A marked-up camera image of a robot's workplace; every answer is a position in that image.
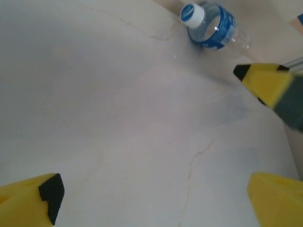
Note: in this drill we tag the clear bottle blue label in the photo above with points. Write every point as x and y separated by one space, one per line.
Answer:
220 26

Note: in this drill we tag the aluminium frame post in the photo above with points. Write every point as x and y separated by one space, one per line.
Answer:
296 63

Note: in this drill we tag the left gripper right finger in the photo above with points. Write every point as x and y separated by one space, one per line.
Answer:
279 203

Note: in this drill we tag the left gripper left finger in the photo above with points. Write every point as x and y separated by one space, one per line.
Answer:
21 205

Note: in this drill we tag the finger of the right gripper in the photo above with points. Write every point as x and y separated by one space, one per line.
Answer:
265 82

